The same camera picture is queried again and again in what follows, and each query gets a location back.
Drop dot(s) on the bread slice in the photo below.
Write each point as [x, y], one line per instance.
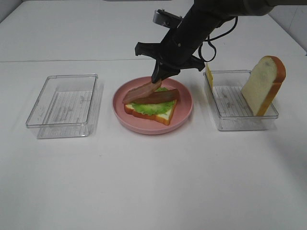
[263, 84]
[161, 118]

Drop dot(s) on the green lettuce leaf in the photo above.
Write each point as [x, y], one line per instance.
[151, 108]

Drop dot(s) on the yellow cheese slice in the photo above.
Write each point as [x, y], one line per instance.
[209, 76]

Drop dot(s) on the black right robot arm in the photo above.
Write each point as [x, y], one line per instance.
[211, 14]

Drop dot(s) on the clear right plastic tray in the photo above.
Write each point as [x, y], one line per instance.
[229, 108]

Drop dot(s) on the brown bacon strip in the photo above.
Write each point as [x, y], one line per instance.
[159, 97]

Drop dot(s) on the clear plastic tray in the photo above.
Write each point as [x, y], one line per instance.
[67, 107]
[229, 108]

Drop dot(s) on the red bacon strip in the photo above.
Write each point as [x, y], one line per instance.
[141, 91]

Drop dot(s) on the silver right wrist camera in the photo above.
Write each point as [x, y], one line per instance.
[166, 19]

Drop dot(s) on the pink round plate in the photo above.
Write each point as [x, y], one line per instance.
[181, 113]

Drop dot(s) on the clear left plastic tray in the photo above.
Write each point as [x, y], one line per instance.
[67, 107]

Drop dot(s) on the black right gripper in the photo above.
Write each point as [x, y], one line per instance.
[174, 52]

